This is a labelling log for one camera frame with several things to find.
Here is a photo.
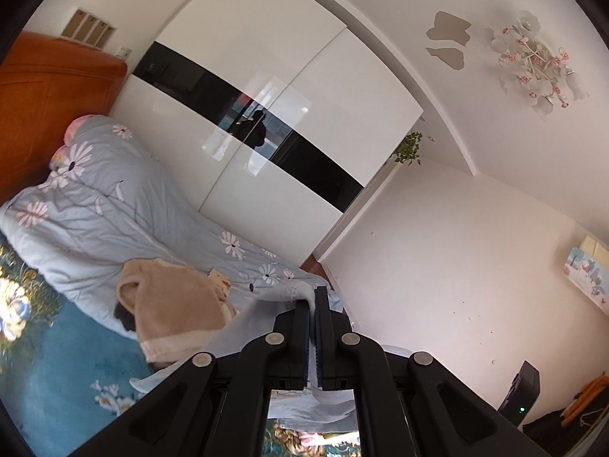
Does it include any orange clothes pile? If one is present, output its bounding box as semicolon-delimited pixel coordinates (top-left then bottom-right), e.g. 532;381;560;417
561;374;609;427

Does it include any beige knit sweater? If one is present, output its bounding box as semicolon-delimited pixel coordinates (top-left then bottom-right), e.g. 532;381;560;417
116;258;238;367

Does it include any dark grey garment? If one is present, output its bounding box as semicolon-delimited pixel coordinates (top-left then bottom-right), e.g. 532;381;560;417
113;302;136;332

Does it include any black speaker box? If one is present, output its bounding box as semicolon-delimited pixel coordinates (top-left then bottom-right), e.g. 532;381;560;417
497;361;541;427

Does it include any grey-blue floral duvet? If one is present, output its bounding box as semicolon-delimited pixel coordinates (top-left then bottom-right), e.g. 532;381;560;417
1;116;327;335

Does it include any teal floral bed blanket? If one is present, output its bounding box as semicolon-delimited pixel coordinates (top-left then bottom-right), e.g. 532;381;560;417
1;233;356;456

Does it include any white glossy wardrobe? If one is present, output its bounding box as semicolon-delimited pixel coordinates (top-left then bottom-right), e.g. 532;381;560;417
112;0;422;264

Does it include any flower ceiling lamp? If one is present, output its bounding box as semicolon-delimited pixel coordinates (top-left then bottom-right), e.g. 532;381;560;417
484;11;588;119

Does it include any orange wooden headboard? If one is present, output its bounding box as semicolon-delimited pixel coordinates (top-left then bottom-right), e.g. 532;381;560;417
0;32;128;202

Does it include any wall picture canvas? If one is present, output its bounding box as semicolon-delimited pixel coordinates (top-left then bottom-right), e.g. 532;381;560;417
563;248;609;314

